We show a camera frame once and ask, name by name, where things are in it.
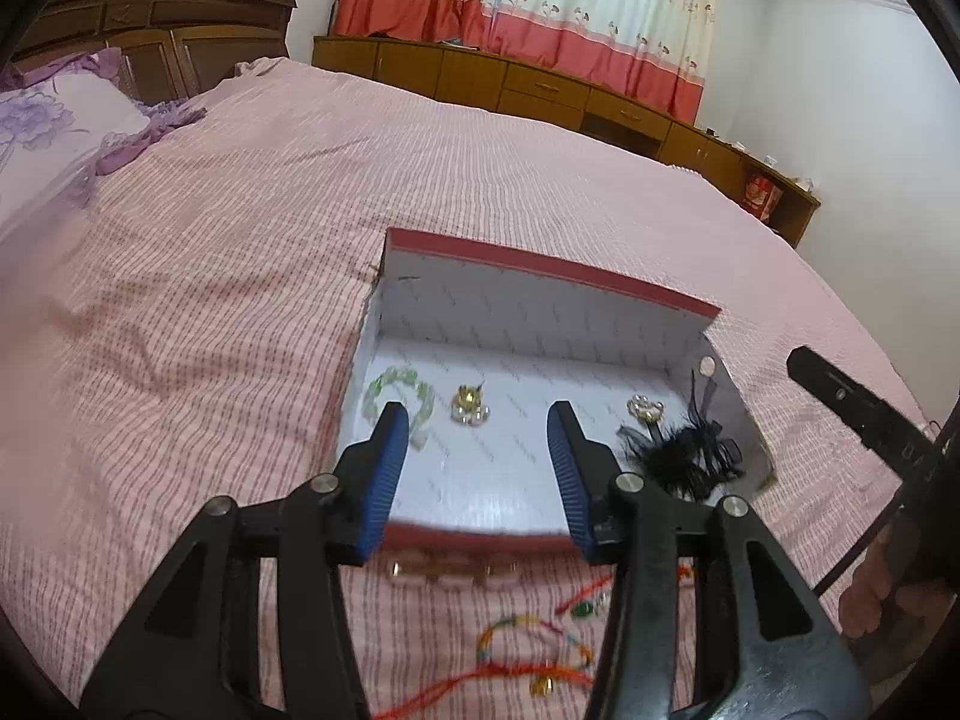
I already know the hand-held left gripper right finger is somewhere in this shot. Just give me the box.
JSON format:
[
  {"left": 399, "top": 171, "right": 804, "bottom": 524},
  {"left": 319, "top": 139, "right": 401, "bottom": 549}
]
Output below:
[{"left": 546, "top": 399, "right": 875, "bottom": 720}]

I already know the lilac floral pillow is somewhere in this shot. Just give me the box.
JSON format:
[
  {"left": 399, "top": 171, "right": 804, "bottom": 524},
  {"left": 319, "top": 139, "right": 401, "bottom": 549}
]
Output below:
[{"left": 0, "top": 47, "right": 152, "bottom": 230}]

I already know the multicoloured cord bracelet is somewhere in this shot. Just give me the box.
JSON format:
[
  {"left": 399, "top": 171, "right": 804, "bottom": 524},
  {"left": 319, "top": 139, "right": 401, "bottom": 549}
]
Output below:
[{"left": 477, "top": 613, "right": 595, "bottom": 680}]

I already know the gold flower brooch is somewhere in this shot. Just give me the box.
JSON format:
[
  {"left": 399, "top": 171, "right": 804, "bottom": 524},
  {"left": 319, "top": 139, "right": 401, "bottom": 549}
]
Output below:
[{"left": 450, "top": 383, "right": 491, "bottom": 425}]

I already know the person's right hand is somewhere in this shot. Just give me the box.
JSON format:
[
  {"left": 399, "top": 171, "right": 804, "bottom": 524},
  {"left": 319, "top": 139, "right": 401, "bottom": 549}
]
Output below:
[{"left": 838, "top": 520, "right": 960, "bottom": 642}]

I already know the dark wooden headboard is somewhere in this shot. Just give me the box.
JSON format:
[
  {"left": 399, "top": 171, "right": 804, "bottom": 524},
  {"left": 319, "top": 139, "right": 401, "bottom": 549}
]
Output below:
[{"left": 10, "top": 0, "right": 299, "bottom": 107}]

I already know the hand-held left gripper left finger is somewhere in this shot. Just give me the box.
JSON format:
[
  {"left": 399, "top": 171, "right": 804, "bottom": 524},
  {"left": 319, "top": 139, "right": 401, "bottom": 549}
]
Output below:
[{"left": 79, "top": 401, "right": 412, "bottom": 720}]

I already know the red cord green pendant bracelet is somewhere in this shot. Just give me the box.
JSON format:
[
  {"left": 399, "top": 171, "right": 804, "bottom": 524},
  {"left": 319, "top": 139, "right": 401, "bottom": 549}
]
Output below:
[{"left": 555, "top": 566, "right": 695, "bottom": 625}]

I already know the red cord gold bell bracelet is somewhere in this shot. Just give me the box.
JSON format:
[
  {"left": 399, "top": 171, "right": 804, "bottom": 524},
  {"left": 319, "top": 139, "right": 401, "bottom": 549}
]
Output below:
[{"left": 371, "top": 660, "right": 595, "bottom": 720}]

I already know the red-rimmed white cardboard box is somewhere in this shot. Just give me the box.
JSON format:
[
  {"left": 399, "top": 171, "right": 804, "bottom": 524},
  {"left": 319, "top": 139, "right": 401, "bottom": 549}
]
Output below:
[{"left": 330, "top": 227, "right": 777, "bottom": 552}]

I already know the pink striped bedspread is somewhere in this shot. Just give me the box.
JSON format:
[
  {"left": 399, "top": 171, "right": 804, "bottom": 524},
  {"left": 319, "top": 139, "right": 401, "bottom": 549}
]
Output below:
[{"left": 0, "top": 56, "right": 947, "bottom": 720}]

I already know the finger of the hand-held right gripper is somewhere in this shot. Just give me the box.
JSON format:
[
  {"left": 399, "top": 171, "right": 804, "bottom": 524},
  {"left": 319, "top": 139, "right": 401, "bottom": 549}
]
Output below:
[{"left": 786, "top": 346, "right": 940, "bottom": 478}]

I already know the green bead bracelet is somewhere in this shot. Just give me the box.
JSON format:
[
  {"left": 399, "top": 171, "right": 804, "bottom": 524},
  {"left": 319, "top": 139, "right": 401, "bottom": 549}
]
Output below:
[{"left": 362, "top": 365, "right": 437, "bottom": 437}]

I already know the long wooden cabinet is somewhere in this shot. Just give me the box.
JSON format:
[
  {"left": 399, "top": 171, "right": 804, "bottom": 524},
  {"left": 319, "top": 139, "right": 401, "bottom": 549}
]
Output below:
[{"left": 311, "top": 34, "right": 823, "bottom": 248}]

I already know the black feather hair clip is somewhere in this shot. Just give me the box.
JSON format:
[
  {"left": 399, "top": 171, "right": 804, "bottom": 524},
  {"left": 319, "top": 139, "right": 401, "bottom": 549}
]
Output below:
[{"left": 616, "top": 367, "right": 748, "bottom": 505}]

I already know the purple ruffled cloth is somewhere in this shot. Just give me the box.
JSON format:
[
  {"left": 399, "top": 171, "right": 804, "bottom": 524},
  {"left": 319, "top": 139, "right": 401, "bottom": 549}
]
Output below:
[{"left": 96, "top": 100, "right": 209, "bottom": 175}]

